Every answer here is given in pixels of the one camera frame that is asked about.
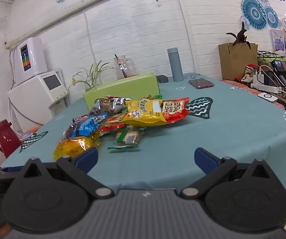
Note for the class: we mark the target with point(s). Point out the brown cardboard box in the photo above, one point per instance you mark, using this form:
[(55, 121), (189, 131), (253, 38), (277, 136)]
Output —
[(235, 62)]

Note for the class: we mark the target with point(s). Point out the yellow flower plant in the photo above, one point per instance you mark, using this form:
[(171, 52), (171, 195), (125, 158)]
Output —
[(93, 73)]

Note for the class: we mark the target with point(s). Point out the small black box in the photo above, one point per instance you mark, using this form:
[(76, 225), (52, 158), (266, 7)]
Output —
[(162, 79)]

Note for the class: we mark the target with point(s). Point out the black straw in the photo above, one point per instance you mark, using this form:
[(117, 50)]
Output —
[(121, 66)]

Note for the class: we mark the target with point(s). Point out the dark dried plant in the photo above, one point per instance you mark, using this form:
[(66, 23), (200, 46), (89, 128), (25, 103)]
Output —
[(240, 38)]

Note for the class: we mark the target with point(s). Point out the large blue paper fan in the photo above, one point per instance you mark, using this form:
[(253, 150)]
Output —
[(254, 12)]

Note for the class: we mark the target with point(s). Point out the orange stool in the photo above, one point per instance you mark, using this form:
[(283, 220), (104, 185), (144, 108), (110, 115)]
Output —
[(33, 129)]

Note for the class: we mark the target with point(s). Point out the wall photo print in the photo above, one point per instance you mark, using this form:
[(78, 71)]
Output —
[(277, 41)]

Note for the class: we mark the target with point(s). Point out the yellow snack packet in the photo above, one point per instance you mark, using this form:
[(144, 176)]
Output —
[(143, 114)]

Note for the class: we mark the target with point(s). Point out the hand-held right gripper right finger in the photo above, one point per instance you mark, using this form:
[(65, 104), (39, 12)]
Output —
[(204, 159)]

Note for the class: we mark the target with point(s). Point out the red packet with cream label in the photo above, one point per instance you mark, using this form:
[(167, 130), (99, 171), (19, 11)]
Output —
[(175, 109)]

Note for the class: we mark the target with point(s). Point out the grey thermos bottle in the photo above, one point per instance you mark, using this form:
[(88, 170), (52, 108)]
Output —
[(175, 64)]

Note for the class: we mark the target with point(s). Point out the red thermos jug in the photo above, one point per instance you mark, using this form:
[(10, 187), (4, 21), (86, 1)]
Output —
[(7, 139)]

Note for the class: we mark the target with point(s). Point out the green snack packet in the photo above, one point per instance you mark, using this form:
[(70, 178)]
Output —
[(158, 97)]

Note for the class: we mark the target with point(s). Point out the white appliance with screen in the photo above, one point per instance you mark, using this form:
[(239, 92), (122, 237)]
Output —
[(35, 99)]

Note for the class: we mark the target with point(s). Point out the glass pitcher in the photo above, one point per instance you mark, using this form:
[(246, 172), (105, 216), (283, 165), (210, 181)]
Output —
[(129, 68)]

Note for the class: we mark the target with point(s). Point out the small blue paper fan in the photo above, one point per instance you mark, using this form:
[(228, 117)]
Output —
[(272, 17)]

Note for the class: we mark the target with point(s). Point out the golden clear-wrapped cake packet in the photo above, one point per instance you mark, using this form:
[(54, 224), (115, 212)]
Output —
[(73, 147)]

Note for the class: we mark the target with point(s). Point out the white power strip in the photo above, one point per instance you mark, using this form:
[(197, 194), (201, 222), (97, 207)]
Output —
[(266, 87)]

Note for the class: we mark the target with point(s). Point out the smartphone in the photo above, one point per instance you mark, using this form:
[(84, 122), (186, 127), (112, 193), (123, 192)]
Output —
[(201, 83)]

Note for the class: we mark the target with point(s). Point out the colourful stuffed toy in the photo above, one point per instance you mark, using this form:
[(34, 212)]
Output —
[(250, 73)]

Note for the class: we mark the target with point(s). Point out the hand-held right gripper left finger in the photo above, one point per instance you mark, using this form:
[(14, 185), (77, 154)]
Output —
[(89, 158)]

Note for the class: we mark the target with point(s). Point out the red and blue cookie packet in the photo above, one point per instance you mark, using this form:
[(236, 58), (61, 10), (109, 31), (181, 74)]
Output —
[(88, 127)]

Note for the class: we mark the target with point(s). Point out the teal printed tablecloth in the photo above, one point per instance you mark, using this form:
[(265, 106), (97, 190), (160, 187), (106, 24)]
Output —
[(232, 134)]

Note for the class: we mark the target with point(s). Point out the silver snack packet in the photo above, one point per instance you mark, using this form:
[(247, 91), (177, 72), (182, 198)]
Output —
[(108, 104)]

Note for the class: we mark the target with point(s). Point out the green cardboard box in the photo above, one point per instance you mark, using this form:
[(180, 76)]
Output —
[(123, 89)]

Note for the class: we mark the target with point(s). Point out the green cake packet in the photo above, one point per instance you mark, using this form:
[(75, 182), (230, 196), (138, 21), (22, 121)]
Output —
[(128, 138)]

